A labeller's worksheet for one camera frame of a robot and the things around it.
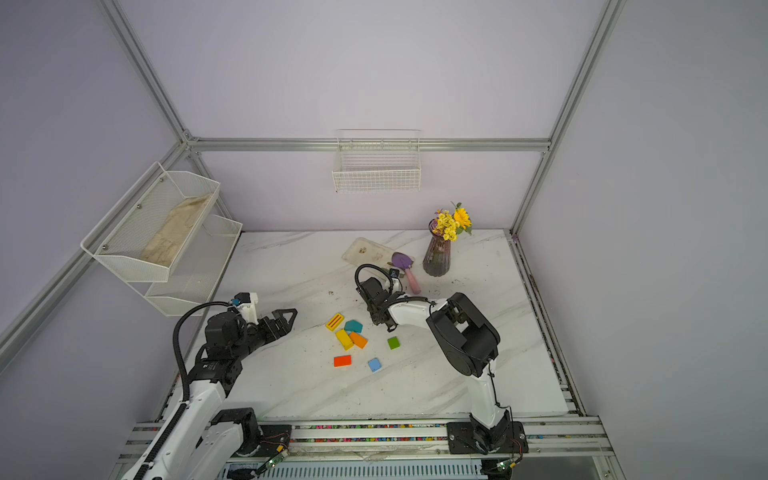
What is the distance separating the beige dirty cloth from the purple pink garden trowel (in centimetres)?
2

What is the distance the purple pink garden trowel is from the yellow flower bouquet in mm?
206

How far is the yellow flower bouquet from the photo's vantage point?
90cm

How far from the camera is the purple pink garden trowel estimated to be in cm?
106
